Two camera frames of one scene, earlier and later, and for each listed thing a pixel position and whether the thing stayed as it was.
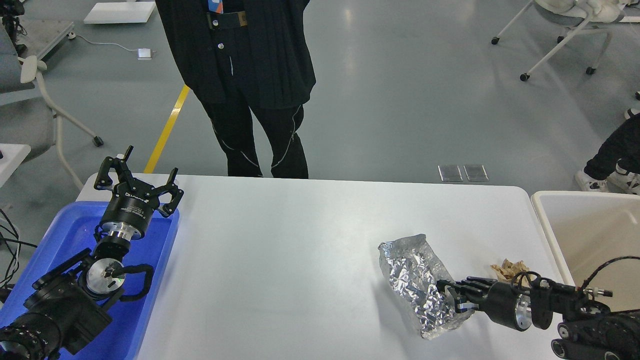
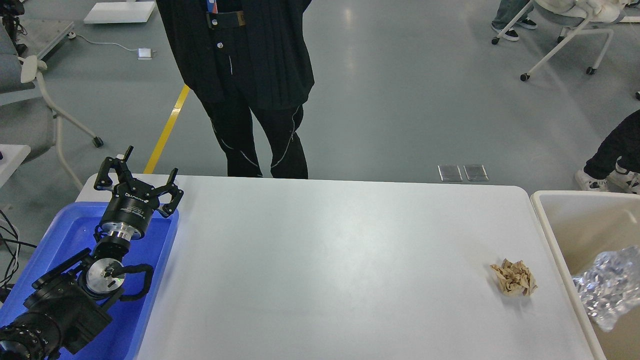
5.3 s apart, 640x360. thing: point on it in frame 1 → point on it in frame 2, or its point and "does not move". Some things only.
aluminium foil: x=412 y=270 → x=611 y=287
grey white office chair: x=26 y=110 does not move
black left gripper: x=128 y=211 does not move
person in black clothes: x=240 y=55 does not move
